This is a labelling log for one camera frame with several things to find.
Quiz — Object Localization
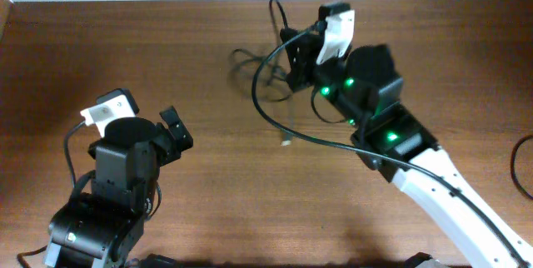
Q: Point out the black USB cable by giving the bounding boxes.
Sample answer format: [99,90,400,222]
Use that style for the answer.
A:
[227,0,296,147]
[511,134,533,201]

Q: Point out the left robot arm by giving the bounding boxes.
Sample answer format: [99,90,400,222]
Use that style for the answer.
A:
[43,107,193,267]

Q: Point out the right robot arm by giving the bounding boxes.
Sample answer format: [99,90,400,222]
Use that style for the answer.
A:
[280,28,532,267]

